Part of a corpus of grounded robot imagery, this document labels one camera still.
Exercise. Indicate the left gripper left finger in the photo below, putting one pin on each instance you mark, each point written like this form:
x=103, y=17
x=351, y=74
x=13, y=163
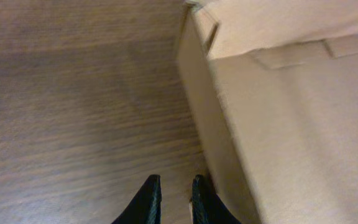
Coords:
x=145, y=207

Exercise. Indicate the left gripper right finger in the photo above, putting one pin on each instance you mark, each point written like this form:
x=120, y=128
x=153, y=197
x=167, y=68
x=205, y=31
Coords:
x=207, y=207

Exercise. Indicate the brown cardboard box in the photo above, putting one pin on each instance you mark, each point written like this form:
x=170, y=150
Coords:
x=273, y=90

